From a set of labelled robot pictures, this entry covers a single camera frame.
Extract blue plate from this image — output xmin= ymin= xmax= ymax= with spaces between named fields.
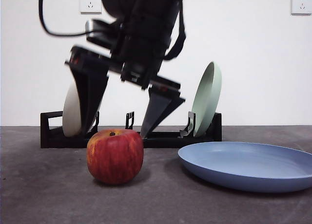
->
xmin=177 ymin=141 xmax=312 ymax=194

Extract black cable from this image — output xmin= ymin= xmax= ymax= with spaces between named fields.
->
xmin=39 ymin=0 xmax=95 ymax=37

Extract black plate rack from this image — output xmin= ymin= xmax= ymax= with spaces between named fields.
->
xmin=40 ymin=111 xmax=223 ymax=149

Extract red apple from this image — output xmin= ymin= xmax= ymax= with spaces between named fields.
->
xmin=87 ymin=129 xmax=144 ymax=186

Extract white wall socket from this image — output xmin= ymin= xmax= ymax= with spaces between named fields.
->
xmin=79 ymin=0 xmax=103 ymax=15
xmin=291 ymin=0 xmax=312 ymax=16

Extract cream plate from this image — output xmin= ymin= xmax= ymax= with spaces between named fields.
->
xmin=62 ymin=80 xmax=98 ymax=138

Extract pale green plate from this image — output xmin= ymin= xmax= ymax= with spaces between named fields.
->
xmin=191 ymin=61 xmax=223 ymax=138

